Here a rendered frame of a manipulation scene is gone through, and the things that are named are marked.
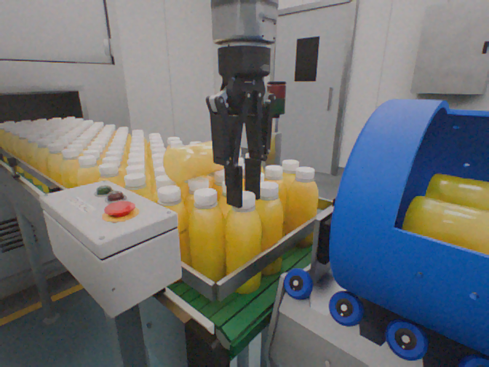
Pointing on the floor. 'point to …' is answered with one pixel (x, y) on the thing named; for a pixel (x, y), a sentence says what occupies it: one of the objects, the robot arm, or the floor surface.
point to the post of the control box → (127, 338)
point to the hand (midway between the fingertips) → (243, 183)
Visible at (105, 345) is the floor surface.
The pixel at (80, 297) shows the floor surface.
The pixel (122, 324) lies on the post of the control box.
